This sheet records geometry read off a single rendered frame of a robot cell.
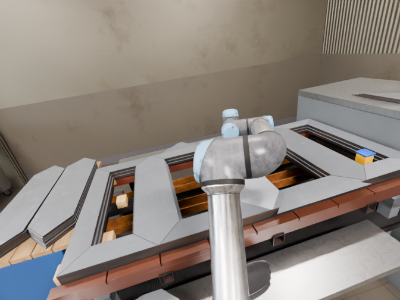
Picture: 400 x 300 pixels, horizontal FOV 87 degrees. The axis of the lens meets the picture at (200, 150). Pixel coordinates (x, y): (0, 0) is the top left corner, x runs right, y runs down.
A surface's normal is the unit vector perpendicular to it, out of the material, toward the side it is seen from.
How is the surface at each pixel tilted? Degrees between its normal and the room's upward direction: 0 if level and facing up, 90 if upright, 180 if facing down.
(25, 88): 90
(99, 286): 90
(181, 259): 90
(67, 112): 90
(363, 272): 0
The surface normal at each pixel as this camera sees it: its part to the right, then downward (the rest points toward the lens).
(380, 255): -0.14, -0.89
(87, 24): 0.22, 0.40
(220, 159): -0.19, -0.21
